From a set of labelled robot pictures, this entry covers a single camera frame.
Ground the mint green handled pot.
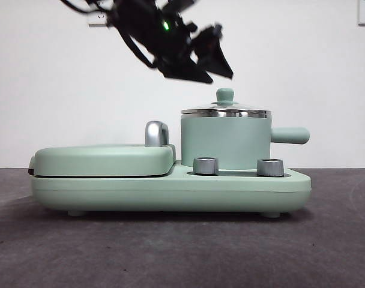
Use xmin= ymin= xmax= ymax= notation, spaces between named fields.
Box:
xmin=180 ymin=115 xmax=311 ymax=169

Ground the chrome griddle cover handle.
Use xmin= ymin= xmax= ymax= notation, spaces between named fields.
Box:
xmin=145 ymin=120 xmax=171 ymax=148

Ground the glass lid with mint knob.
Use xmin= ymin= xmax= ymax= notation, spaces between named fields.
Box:
xmin=181 ymin=87 xmax=272 ymax=118

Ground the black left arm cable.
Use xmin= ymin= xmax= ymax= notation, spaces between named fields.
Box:
xmin=59 ymin=0 xmax=114 ymax=15
xmin=118 ymin=25 xmax=159 ymax=69

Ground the mint green breakfast machine base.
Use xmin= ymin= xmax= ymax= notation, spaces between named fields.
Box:
xmin=31 ymin=160 xmax=312 ymax=217

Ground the silver control knob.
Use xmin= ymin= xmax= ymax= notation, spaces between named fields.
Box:
xmin=256 ymin=158 xmax=285 ymax=177
xmin=193 ymin=156 xmax=219 ymax=175

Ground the mint green griddle cover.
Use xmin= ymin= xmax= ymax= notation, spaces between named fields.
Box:
xmin=28 ymin=143 xmax=177 ymax=178

